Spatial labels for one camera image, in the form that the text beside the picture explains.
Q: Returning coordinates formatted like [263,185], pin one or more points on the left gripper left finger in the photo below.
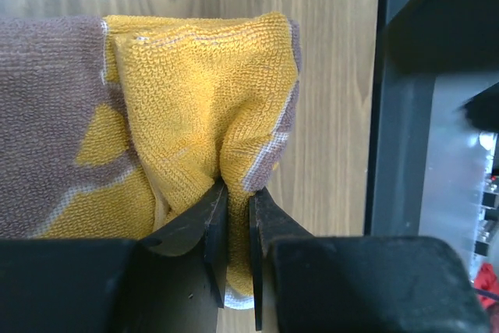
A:
[183,276]

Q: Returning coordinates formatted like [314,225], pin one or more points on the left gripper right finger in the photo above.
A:
[267,223]

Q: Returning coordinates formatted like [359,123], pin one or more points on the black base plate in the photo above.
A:
[417,43]

